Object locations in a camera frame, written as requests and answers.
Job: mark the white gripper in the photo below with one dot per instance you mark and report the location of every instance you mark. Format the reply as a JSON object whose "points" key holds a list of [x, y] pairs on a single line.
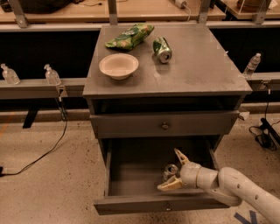
{"points": [[189, 174]]}

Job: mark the silver 7up can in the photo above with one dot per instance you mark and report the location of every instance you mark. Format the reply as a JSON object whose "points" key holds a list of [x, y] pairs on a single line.
{"points": [[169, 171]]}

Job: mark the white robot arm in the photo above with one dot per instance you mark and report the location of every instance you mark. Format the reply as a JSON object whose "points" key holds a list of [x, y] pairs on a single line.
{"points": [[227, 185]]}

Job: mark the open grey middle drawer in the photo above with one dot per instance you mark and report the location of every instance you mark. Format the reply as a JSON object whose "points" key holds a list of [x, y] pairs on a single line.
{"points": [[135, 167]]}

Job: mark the closed grey upper drawer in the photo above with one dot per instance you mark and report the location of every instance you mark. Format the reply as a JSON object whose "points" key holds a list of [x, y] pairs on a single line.
{"points": [[174, 124]]}

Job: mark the grey drawer cabinet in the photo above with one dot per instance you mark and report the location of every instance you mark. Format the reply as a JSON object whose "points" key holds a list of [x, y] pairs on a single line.
{"points": [[198, 77]]}

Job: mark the green soda can lying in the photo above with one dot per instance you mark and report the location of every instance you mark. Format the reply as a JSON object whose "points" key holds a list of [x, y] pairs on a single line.
{"points": [[162, 50]]}

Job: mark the white paper bowl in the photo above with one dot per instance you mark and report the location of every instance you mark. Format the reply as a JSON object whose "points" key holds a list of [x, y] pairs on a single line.
{"points": [[119, 66]]}

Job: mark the clear water bottle right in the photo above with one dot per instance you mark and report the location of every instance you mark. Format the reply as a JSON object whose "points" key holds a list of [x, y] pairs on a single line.
{"points": [[252, 65]]}

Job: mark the green chip bag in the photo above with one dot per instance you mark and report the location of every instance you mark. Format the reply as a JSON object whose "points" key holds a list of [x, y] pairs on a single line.
{"points": [[132, 37]]}

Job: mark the white power adapter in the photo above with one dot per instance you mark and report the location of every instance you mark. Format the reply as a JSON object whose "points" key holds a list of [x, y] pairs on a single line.
{"points": [[181, 3]]}

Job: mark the clear bottle far left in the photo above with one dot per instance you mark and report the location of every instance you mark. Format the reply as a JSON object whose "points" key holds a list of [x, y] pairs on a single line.
{"points": [[10, 75]]}

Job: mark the grey metal rail shelf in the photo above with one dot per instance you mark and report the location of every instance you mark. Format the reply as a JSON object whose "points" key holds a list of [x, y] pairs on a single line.
{"points": [[40, 89]]}

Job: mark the clear bottle on rail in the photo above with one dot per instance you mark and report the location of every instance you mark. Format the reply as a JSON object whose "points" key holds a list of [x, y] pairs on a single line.
{"points": [[52, 76]]}

